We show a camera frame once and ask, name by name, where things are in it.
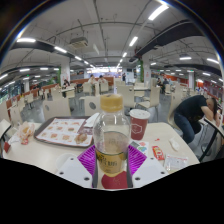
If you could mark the crumpled white tissue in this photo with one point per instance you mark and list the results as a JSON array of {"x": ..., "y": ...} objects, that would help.
[{"x": 174, "y": 144}]

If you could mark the dark brown food tray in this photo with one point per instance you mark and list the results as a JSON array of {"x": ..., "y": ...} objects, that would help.
[{"x": 36, "y": 136}]

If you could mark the small red card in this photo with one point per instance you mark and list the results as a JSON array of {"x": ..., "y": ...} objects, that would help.
[{"x": 6, "y": 147}]

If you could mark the red paper cup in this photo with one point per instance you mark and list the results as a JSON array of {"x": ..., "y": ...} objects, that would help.
[{"x": 139, "y": 126}]

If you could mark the group of ceiling lights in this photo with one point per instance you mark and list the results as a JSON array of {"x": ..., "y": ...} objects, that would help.
[{"x": 158, "y": 11}]

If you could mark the round bun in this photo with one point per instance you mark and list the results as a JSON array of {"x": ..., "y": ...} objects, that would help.
[{"x": 81, "y": 138}]

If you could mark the white paper slip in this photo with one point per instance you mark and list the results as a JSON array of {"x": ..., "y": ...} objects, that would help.
[{"x": 14, "y": 139}]

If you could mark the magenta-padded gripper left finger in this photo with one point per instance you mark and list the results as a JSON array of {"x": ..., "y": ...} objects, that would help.
[{"x": 75, "y": 171}]

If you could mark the beige chair with round hole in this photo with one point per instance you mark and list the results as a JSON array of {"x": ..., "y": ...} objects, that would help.
[
  {"x": 96, "y": 110},
  {"x": 56, "y": 109}
]

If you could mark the person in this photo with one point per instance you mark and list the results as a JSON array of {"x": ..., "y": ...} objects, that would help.
[
  {"x": 66, "y": 84},
  {"x": 92, "y": 79},
  {"x": 163, "y": 82},
  {"x": 102, "y": 79},
  {"x": 191, "y": 106}
]

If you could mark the white paper napkin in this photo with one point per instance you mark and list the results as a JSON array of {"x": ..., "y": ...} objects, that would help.
[{"x": 92, "y": 120}]

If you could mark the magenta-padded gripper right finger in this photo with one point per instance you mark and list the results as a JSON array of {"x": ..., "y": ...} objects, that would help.
[{"x": 150, "y": 171}]

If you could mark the ceiling air conditioner unit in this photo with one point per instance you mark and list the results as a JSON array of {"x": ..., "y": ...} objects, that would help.
[{"x": 79, "y": 42}]

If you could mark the group of beige chairs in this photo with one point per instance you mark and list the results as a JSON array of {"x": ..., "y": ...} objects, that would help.
[{"x": 125, "y": 91}]

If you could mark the small red sauce packet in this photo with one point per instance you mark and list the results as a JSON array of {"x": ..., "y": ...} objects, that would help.
[{"x": 158, "y": 153}]

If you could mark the printed paper tray liner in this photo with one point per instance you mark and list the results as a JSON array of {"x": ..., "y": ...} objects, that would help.
[{"x": 60, "y": 130}]

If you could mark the red paper food sleeve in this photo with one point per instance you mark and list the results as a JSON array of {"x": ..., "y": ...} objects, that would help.
[{"x": 24, "y": 141}]

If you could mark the clear bottle of yellow drink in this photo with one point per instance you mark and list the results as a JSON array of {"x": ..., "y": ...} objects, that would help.
[{"x": 111, "y": 140}]

